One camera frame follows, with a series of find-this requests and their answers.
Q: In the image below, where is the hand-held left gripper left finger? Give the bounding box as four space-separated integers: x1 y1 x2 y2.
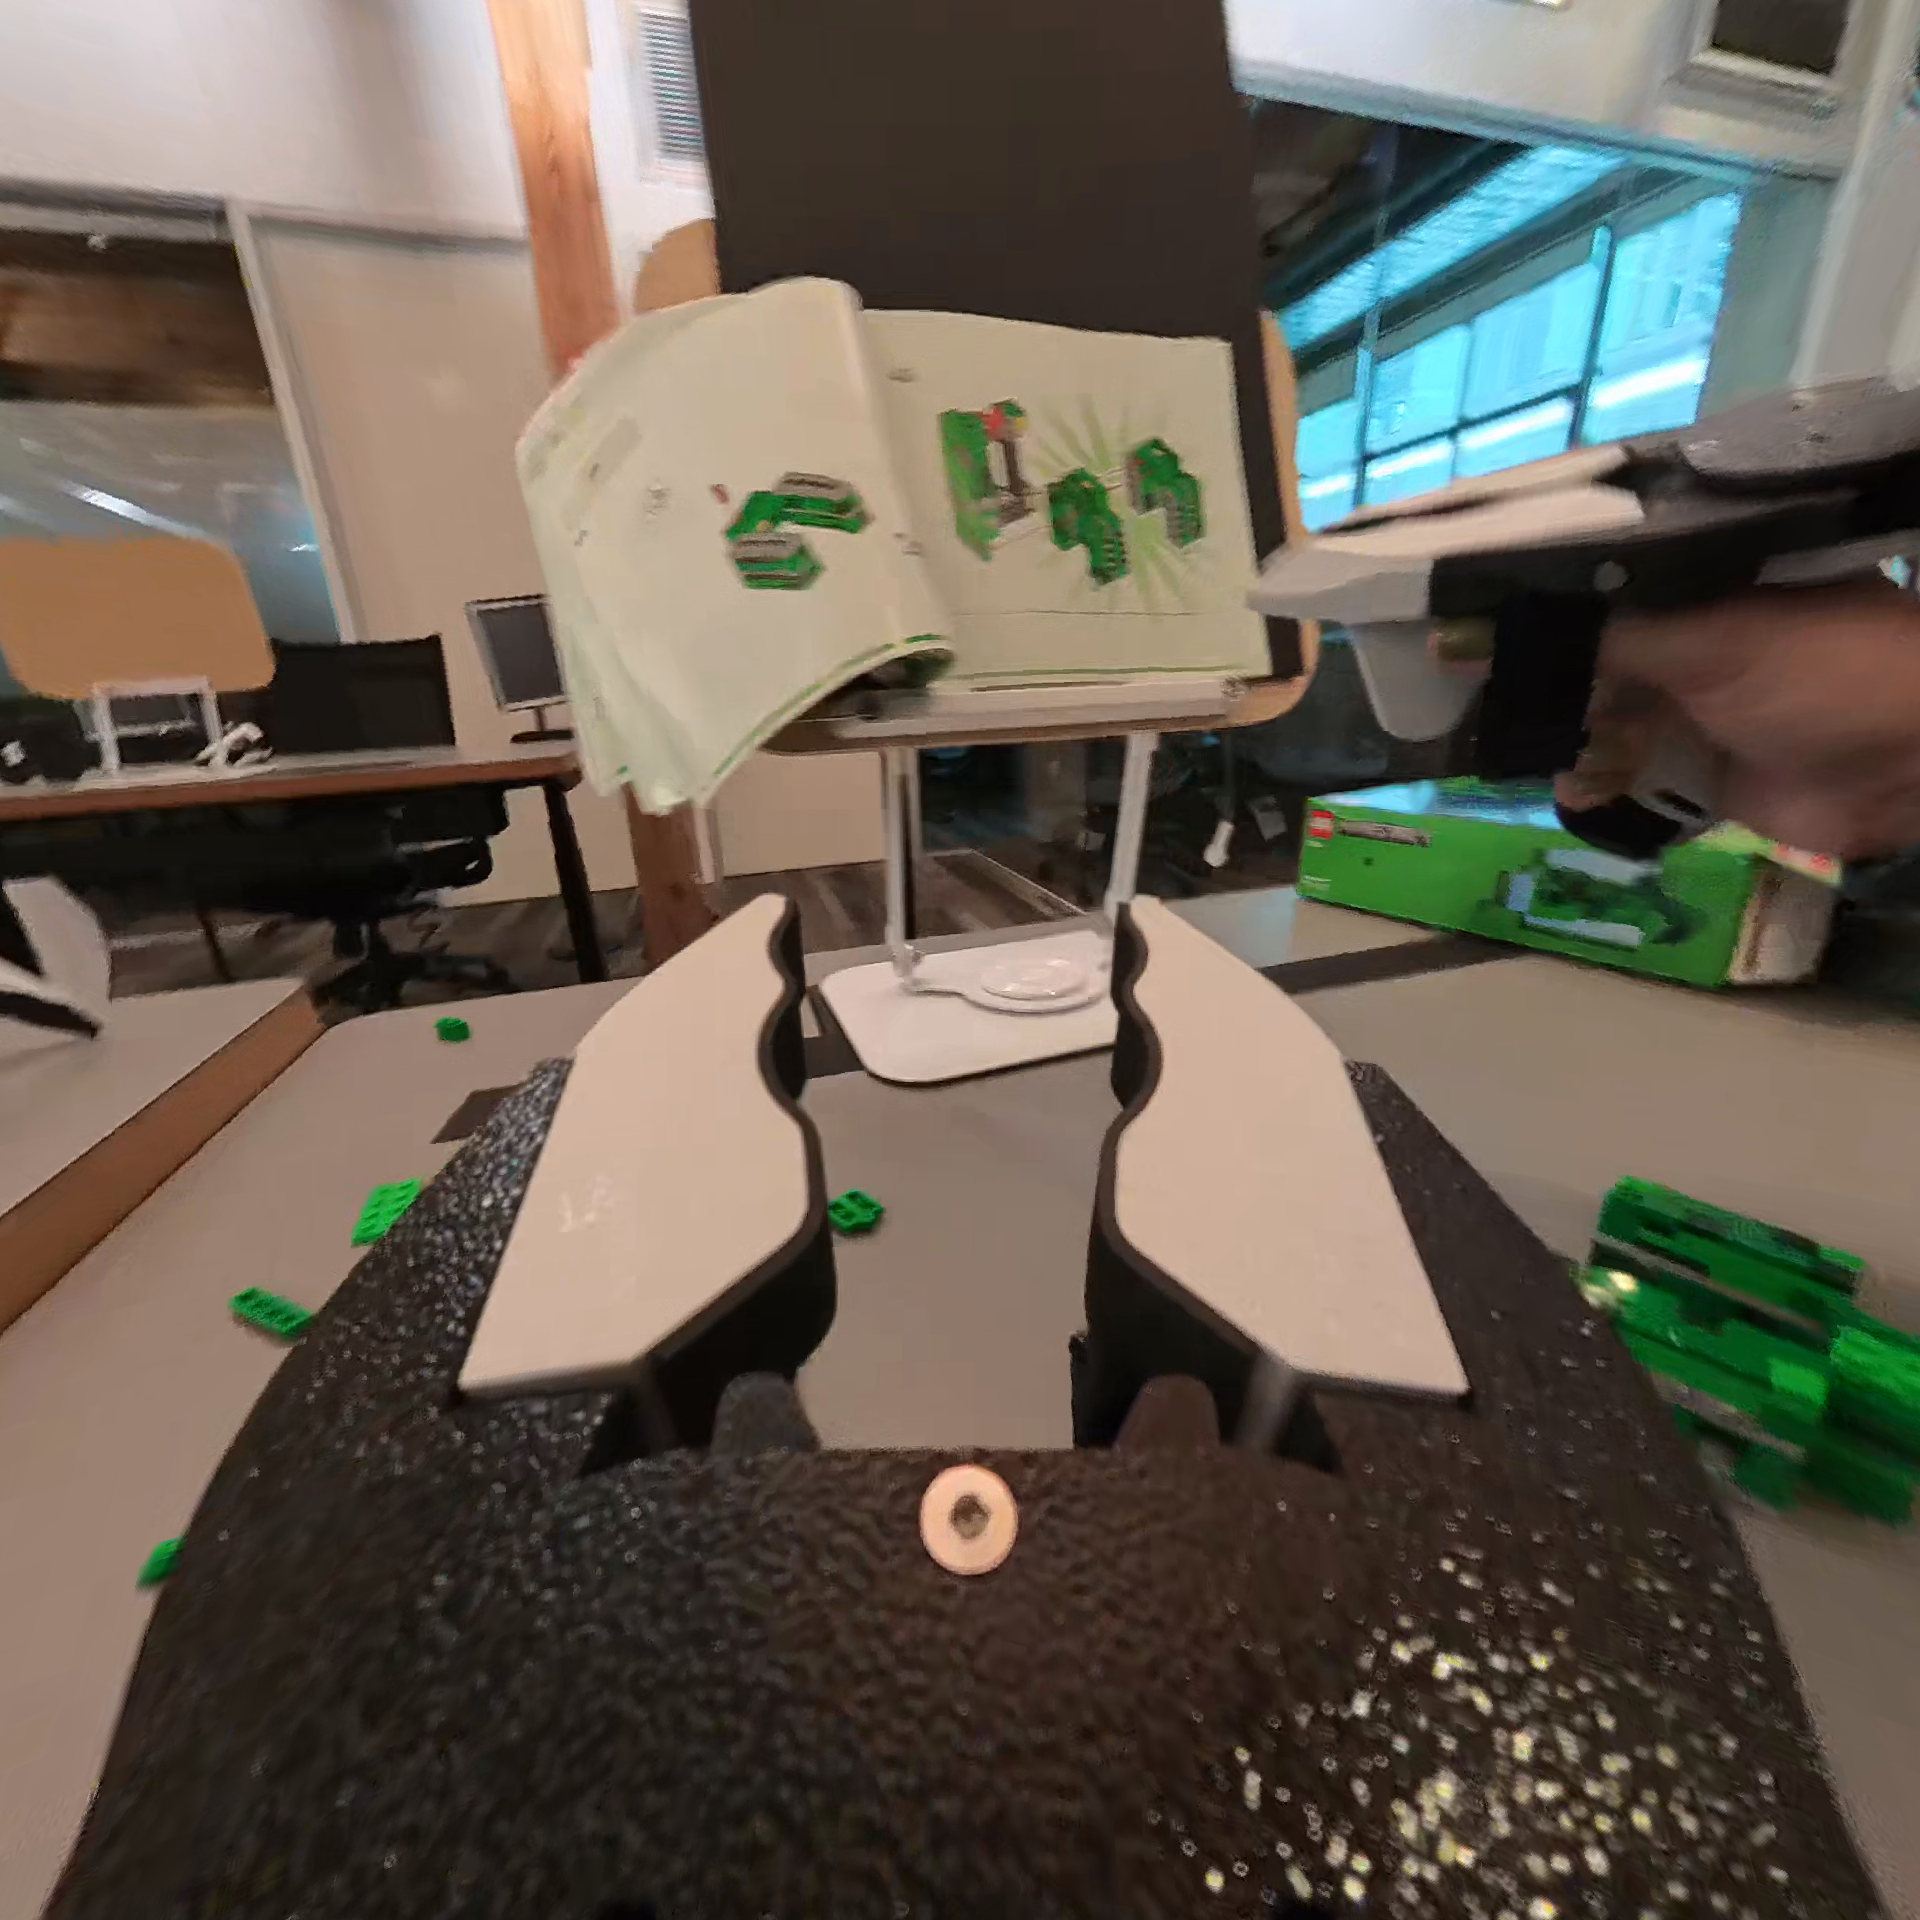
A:
455 889 836 1464

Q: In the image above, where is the white book stand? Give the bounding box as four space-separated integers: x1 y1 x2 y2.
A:
633 0 1325 1081

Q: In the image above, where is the instruction booklet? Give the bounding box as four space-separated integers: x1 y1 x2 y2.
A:
516 277 1273 815

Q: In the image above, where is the person's right hand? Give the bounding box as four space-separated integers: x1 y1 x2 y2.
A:
1551 578 1920 869

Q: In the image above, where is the black office chair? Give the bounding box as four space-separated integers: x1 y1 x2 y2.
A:
270 633 509 1005

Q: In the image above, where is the white wall vent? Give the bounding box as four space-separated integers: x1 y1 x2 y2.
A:
629 0 707 178

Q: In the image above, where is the small grey monitor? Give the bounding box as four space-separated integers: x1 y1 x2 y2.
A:
465 591 574 744

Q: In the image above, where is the brown board white stand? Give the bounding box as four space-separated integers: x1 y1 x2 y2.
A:
0 534 273 775

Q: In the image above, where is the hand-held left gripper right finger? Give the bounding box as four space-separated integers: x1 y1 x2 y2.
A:
1084 898 1479 1453

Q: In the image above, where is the wooden background desk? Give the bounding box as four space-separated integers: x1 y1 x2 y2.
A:
0 744 612 986

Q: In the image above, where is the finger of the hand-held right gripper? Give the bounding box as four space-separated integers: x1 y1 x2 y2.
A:
1242 484 1645 628
1333 445 1632 528

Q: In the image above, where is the green brick build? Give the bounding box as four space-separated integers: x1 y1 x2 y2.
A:
1577 1173 1877 1520

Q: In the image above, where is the green toy box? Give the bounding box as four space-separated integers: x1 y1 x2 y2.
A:
1298 777 1842 989

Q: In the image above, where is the grey desk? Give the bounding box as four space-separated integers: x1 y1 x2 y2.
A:
0 882 1920 1920

